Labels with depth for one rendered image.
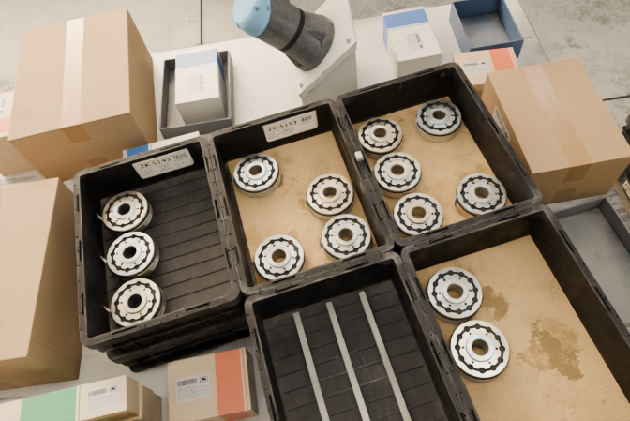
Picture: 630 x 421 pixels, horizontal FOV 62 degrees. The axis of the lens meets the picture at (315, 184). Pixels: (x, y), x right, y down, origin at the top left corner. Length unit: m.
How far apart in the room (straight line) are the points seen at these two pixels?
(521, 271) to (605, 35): 1.91
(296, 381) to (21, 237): 0.65
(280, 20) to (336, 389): 0.84
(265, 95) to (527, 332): 0.93
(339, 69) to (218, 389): 0.80
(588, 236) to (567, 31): 1.65
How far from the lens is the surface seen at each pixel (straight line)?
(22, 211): 1.31
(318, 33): 1.36
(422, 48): 1.50
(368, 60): 1.60
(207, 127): 1.47
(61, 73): 1.54
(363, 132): 1.22
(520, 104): 1.31
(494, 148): 1.18
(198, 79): 1.51
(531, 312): 1.09
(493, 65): 1.50
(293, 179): 1.19
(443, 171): 1.20
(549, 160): 1.22
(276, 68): 1.61
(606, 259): 1.33
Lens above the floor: 1.83
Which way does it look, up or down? 58 degrees down
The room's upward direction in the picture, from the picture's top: 11 degrees counter-clockwise
